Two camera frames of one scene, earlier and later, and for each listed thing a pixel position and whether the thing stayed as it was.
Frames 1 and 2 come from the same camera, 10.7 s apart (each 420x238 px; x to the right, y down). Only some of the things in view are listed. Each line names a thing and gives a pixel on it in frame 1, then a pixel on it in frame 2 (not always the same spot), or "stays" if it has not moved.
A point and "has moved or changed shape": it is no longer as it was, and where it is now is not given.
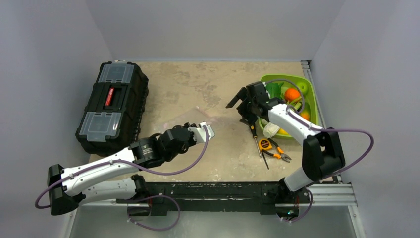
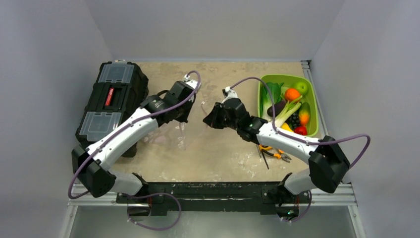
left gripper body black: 191,140 -> 183,110
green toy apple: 303,87 stays
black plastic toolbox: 110,119 stays
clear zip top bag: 193,115 has moved or changed shape
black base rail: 156,199 stays
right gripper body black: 247,103 -> 216,116
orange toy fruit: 291,94 stays
